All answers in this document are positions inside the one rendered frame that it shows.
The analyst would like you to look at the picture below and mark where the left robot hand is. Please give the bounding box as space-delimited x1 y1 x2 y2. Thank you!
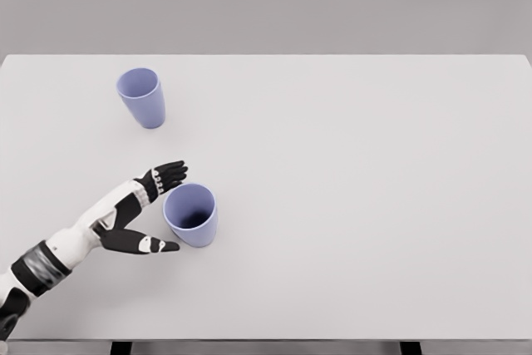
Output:
70 160 190 256

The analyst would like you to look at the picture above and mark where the lavender plastic cup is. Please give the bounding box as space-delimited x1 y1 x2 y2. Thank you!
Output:
162 183 219 249
115 67 166 131

